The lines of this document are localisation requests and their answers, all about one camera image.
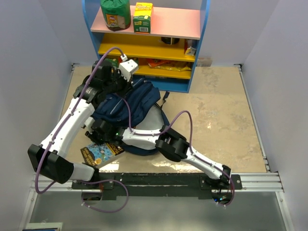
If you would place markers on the green cylindrical package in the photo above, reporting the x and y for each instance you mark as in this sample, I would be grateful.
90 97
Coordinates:
116 14

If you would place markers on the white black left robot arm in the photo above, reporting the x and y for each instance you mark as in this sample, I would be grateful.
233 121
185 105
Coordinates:
49 157

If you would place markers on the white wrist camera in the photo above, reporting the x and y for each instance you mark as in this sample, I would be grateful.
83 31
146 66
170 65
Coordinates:
127 69
88 124

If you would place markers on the small green box right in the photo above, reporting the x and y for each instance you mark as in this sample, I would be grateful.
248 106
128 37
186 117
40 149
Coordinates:
136 60

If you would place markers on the small green box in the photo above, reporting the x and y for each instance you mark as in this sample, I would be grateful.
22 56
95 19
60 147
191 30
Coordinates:
136 60
114 62

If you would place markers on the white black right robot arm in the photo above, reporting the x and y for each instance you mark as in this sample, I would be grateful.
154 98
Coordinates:
171 144

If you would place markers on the small snack pouch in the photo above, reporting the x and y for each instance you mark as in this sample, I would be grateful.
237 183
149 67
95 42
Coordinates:
190 47

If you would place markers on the small box behind shelf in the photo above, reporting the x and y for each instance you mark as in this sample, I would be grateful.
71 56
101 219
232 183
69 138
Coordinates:
204 62

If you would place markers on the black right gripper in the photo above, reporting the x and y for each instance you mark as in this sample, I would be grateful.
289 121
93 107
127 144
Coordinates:
93 137

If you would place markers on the orange yellow snack packets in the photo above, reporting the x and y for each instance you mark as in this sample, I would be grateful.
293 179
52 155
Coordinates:
169 65

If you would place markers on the blue shelf unit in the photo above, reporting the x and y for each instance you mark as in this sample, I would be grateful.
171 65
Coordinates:
170 27

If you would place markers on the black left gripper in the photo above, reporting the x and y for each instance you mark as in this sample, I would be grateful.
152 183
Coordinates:
127 86

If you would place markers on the small green box left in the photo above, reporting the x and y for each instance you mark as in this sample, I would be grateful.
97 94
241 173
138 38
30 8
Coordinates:
114 62

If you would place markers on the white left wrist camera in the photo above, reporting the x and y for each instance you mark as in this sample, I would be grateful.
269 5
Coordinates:
127 69

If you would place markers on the yellow green carton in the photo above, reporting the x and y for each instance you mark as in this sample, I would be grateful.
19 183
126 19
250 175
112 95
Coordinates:
142 17

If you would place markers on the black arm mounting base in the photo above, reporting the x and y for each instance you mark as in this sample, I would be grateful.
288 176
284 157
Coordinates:
162 185

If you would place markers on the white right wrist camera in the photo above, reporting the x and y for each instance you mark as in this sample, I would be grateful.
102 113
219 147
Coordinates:
88 124

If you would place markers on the navy blue student backpack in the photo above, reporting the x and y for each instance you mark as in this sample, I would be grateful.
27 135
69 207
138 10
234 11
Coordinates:
142 97

